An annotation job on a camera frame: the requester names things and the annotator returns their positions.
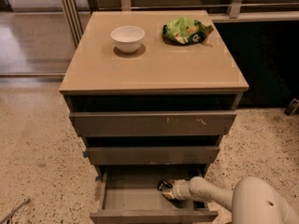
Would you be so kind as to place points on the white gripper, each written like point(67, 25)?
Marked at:
point(178, 190)

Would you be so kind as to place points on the white ceramic bowl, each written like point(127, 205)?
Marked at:
point(128, 39)

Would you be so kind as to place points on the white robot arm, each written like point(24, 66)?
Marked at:
point(253, 201)

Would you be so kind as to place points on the green chip bag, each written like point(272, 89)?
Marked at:
point(186, 31)

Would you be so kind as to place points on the metal railing frame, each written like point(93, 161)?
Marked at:
point(219, 10)

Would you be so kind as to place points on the middle grey drawer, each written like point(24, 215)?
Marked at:
point(151, 155)

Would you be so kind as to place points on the bottom open grey drawer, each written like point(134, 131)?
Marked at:
point(131, 194)

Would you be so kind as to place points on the metal rod on floor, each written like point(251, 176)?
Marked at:
point(7, 219)

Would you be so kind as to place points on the grey drawer cabinet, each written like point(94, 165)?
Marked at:
point(158, 77)

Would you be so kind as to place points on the top grey drawer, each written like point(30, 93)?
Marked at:
point(125, 124)

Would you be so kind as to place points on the dark object on floor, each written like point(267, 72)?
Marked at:
point(292, 107)

